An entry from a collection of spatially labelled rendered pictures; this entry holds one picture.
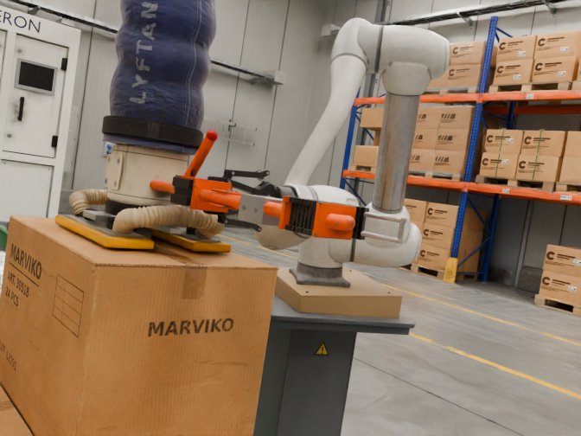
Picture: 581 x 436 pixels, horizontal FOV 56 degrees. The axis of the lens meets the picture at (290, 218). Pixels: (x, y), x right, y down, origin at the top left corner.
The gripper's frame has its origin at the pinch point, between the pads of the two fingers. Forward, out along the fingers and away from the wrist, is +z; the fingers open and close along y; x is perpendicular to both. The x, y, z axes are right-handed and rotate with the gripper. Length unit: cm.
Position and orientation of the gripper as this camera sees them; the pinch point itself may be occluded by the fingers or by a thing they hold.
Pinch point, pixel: (206, 194)
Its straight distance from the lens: 108.5
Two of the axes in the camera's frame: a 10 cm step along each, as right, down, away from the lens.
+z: -7.6, -0.7, -6.4
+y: -1.4, 9.9, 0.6
